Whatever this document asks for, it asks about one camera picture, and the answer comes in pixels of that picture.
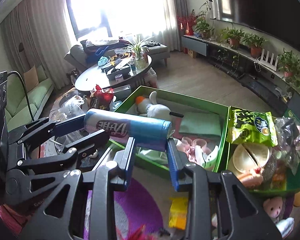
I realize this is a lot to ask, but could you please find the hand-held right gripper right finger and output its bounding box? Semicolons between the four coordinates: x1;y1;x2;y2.
166;138;282;240

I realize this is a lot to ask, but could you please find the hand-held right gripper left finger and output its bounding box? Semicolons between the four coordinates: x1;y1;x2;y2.
18;137;136;240

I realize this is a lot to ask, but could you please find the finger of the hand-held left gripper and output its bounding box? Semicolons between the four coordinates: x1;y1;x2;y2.
4;129;111;203
7;113;87;145

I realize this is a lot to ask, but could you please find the green cardboard box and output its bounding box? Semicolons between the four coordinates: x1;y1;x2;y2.
107;85;230;180
216;106;300;198

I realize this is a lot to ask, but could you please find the pink ribbed plush toy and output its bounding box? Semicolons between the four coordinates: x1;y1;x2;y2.
176;136;213;165

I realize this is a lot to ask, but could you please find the clear plastic bag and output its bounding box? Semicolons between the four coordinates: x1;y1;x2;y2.
137;147;170;161
272;116;300;175

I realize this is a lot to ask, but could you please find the blue white bag roll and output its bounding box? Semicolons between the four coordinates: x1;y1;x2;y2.
84;109;172;152

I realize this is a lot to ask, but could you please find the white duck plush toy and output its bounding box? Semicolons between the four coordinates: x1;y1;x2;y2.
135;91;184;118

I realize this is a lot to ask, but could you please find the white plastic bag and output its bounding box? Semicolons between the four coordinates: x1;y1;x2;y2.
50;96;85;120

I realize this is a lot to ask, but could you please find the white green packet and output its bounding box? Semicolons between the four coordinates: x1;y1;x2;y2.
195;145;219;168

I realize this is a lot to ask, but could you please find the green sofa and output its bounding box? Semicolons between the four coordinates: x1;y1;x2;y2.
5;65;54;125

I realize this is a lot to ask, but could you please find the red snack bag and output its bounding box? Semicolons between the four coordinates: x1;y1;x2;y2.
90;85;114;110

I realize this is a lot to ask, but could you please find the yellow packet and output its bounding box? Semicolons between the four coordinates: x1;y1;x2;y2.
168;197;188;230

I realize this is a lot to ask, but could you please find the dark oval coffee table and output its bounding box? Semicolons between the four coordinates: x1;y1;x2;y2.
75;55;152;95

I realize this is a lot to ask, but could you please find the beige cushion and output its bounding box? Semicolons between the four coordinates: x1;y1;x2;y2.
23;66;39;88

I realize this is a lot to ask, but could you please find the dark tray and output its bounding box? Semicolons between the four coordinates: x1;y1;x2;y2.
105;64;131;80

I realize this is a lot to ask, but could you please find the round beige dish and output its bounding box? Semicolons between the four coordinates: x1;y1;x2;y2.
227;144;270;178

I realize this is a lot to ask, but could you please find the green snack bag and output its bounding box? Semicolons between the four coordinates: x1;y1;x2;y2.
226;109;277;147

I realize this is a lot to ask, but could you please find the pile of clothes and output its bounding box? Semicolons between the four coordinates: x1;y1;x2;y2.
81;37;120;55

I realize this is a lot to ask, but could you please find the clear storage bin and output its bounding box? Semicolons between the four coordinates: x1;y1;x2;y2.
144;67;157;88

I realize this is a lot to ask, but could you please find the beige curtain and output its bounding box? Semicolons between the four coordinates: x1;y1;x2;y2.
0;0;78;88

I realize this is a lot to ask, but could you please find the spider plant in vase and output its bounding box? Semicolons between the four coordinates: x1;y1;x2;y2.
125;36;153;69

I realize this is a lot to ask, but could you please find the small pink bear plush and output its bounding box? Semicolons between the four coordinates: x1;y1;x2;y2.
262;196;284;218

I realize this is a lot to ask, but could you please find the grey sofa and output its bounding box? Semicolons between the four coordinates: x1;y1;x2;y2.
65;37;170;67

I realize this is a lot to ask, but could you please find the crumpled clear plastic bag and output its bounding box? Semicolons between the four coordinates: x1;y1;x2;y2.
272;116;300;175

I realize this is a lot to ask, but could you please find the grey television console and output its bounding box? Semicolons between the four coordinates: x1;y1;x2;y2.
181;34;300;115

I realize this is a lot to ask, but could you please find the light blue fluffy plush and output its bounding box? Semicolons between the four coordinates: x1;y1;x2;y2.
276;217;294;233

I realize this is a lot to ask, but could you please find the window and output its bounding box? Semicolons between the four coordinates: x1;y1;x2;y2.
64;0;165;40

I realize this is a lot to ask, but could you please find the white router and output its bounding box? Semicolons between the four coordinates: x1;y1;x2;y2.
259;49;278;71

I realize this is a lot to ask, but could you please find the red flower decoration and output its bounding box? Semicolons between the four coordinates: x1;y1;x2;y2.
176;15;198;35

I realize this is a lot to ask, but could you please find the grey curtain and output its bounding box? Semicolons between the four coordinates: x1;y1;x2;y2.
157;0;188;53

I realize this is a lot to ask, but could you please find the black television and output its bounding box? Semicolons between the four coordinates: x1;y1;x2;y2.
211;0;300;45

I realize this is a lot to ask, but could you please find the black cable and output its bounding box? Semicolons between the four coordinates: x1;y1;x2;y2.
7;71;35;120

